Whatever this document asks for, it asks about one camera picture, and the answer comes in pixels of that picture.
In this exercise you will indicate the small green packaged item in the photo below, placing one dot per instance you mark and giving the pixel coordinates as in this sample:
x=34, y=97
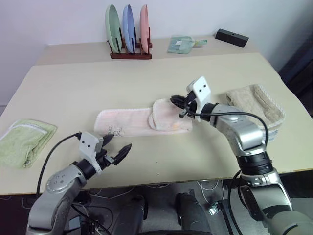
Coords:
x=200, y=43

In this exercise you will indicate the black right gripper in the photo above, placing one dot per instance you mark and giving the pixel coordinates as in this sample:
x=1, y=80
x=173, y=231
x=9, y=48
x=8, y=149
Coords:
x=190, y=105

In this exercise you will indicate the small metal floor bracket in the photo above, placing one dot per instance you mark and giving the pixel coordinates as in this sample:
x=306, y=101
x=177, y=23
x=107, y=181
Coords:
x=214, y=210

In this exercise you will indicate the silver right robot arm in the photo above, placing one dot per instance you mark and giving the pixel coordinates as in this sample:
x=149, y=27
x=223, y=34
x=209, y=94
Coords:
x=244, y=133

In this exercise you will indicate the dark rounded robot leg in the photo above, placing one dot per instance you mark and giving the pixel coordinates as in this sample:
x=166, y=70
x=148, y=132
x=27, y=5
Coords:
x=192, y=213
x=134, y=213

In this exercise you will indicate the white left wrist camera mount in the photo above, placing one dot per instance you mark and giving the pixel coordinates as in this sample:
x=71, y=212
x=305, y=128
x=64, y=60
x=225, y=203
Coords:
x=89, y=147

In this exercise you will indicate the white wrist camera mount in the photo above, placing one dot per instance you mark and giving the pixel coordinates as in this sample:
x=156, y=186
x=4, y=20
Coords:
x=201, y=91
x=89, y=147

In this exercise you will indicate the green folded towel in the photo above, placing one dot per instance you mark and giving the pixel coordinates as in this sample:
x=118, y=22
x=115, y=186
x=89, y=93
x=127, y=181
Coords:
x=22, y=142

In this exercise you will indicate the black rectangular box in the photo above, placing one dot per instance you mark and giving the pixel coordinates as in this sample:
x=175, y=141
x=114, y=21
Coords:
x=232, y=37

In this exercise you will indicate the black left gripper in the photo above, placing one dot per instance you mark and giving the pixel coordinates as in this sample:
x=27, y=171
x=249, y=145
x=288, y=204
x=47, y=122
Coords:
x=104, y=159

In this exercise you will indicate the blue plate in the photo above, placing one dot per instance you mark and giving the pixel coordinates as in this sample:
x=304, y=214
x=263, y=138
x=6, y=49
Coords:
x=128, y=27

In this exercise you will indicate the green plate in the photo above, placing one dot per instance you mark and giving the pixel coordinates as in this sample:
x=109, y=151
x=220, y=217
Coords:
x=112, y=27

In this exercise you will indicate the pink plate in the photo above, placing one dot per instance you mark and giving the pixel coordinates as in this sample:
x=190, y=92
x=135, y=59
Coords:
x=144, y=27

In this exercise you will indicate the brown wooden plate rack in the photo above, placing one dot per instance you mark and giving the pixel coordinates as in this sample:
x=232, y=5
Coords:
x=130, y=55

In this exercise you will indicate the dark furniture beside table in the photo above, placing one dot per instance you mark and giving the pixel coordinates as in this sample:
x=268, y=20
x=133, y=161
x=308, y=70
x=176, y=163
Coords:
x=299, y=66

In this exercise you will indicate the beige folded towel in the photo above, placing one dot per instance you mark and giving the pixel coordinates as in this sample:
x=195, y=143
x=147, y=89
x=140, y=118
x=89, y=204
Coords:
x=261, y=102

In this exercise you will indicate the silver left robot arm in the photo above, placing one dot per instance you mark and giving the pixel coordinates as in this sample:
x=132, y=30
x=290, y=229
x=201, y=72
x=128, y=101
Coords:
x=58, y=188

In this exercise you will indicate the teal packaged cloth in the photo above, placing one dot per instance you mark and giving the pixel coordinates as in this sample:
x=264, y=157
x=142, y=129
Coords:
x=179, y=44

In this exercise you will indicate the pink towel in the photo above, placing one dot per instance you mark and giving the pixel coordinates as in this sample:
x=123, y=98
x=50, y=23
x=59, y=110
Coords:
x=132, y=122

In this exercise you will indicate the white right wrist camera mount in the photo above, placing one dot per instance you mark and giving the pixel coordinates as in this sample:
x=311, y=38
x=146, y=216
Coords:
x=201, y=91

